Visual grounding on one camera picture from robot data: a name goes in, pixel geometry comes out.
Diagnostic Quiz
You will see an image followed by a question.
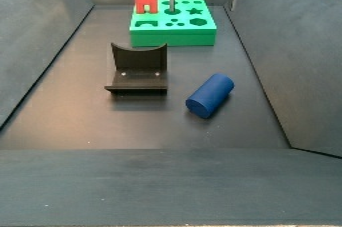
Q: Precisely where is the blue oval cylinder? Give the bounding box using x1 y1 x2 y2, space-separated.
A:
186 73 235 118

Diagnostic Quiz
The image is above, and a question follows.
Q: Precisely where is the green shape sorter block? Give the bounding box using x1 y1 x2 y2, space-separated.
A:
130 0 216 47

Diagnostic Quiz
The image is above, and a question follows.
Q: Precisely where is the black cradle fixture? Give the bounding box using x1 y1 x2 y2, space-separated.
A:
104 43 168 93

